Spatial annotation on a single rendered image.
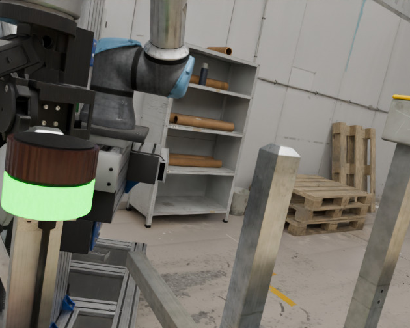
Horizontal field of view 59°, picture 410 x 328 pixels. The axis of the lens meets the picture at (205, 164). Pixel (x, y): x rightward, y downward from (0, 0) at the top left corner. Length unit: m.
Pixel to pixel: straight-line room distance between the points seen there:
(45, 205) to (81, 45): 0.20
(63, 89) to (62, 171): 0.14
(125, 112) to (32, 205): 0.76
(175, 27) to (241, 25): 3.02
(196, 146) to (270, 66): 1.25
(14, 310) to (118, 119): 0.69
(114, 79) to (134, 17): 2.32
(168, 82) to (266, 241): 0.60
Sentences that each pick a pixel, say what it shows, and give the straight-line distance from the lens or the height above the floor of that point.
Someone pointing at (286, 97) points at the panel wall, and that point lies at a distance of 4.43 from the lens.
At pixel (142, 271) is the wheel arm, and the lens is 0.65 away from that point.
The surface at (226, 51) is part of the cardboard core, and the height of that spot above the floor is 1.60.
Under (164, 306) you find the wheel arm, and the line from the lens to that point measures 0.57.
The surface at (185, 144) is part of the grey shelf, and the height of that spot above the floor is 0.68.
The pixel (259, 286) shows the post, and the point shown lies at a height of 0.95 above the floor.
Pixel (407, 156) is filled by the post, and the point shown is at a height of 1.13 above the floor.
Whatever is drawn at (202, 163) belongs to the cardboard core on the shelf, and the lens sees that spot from 3.40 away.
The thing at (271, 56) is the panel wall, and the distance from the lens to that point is 4.20.
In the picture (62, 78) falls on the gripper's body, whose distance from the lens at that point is 0.40.
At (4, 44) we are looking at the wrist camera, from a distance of 0.38.
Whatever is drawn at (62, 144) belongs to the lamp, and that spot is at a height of 1.11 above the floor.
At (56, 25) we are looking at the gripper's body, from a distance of 0.37.
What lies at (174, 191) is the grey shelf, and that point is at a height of 0.18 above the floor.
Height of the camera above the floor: 1.16
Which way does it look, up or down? 10 degrees down
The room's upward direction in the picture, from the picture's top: 11 degrees clockwise
